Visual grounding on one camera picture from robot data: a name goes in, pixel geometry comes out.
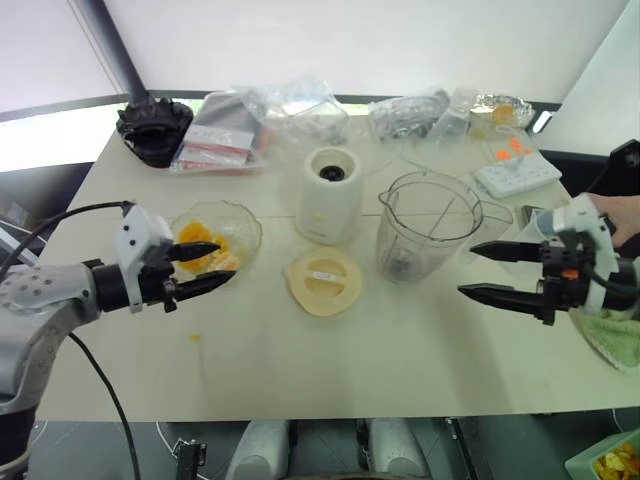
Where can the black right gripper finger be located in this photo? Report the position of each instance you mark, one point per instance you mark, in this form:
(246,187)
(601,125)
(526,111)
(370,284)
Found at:
(510,251)
(505,297)

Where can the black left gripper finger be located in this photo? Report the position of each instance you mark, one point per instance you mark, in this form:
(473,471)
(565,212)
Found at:
(205,285)
(197,249)

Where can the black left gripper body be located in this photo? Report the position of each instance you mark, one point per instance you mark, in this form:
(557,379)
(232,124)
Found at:
(155,280)

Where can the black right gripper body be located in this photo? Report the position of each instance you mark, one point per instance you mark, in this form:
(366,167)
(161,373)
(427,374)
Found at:
(562,285)

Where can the peeled orange segment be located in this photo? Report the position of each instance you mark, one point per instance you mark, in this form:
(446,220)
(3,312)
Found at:
(222,261)

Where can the light green towel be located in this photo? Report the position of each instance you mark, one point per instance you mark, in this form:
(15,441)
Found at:
(612,335)

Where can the person's bare hand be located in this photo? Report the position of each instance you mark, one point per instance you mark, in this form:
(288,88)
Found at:
(627,215)

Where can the large peeled orange piece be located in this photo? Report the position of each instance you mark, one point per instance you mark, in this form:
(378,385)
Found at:
(192,231)

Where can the small peeled orange piece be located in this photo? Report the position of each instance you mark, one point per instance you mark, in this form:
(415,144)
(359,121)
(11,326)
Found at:
(223,244)

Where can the clear plastic cup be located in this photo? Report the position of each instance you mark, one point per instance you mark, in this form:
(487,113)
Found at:
(532,225)

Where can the clear glass scalloped bowl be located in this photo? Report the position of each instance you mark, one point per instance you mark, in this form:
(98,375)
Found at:
(245,232)

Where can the orange scrap on table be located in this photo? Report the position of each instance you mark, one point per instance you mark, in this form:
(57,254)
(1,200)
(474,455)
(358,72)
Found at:
(195,337)

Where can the white power strip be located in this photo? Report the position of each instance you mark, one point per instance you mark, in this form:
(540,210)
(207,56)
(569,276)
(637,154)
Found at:
(520,175)

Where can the clear blender jar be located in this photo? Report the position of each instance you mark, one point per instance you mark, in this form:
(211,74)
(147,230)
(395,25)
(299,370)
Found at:
(425,235)

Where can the small bright orange pieces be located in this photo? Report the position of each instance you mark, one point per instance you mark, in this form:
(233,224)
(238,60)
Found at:
(512,147)

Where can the plastic bag with red labels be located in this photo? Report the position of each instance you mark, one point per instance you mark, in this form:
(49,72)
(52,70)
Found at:
(215,140)

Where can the cream blender lid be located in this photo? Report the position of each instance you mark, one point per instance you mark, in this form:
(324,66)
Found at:
(325,280)

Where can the black crumpled plastic object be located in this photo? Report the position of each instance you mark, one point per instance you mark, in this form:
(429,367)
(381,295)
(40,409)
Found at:
(152,130)

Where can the black chair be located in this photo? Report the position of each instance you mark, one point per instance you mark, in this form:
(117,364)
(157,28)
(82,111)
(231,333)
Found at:
(622,170)

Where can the white blender motor base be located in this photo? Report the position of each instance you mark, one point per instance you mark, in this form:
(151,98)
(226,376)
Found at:
(327,200)

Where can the foil with orange peel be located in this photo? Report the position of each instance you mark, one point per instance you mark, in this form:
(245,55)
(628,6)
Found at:
(502,111)

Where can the clear bag with white box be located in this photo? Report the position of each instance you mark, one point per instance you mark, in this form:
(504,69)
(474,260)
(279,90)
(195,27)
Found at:
(457,120)

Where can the clear bag with blender parts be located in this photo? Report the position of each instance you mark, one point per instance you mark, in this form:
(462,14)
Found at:
(405,117)

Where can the clear crumpled plastic bag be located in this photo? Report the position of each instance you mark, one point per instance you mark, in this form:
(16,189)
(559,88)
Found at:
(295,107)

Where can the white rounded robot leg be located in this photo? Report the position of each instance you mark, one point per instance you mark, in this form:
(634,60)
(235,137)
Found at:
(260,450)
(395,447)

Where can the green bin with peels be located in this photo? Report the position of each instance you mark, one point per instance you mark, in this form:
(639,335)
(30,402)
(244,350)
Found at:
(612,457)

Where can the dark grey pole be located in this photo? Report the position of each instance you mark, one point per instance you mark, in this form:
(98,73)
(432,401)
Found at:
(115,50)

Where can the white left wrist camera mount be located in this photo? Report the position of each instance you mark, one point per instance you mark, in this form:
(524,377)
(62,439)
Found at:
(137,232)

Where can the grey frame beside table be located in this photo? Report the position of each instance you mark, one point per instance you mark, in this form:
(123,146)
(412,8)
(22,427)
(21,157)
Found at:
(15,245)

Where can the black metal bracket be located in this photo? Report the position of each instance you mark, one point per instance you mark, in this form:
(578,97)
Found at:
(190,460)

